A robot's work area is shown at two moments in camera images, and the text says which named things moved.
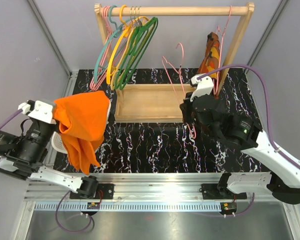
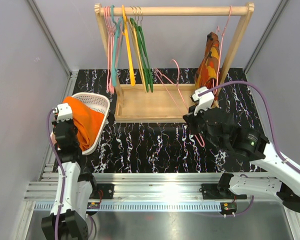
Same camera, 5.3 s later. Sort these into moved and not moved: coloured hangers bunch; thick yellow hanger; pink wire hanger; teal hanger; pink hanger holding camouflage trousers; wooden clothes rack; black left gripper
Moved: coloured hangers bunch; pink wire hanger; black left gripper; teal hanger; thick yellow hanger
Not moved: wooden clothes rack; pink hanger holding camouflage trousers
